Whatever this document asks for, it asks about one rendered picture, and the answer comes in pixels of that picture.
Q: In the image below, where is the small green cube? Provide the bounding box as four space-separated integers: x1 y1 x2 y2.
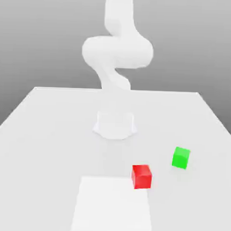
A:
171 146 191 170

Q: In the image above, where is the small red cube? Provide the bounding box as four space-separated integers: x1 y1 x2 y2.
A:
131 164 153 190

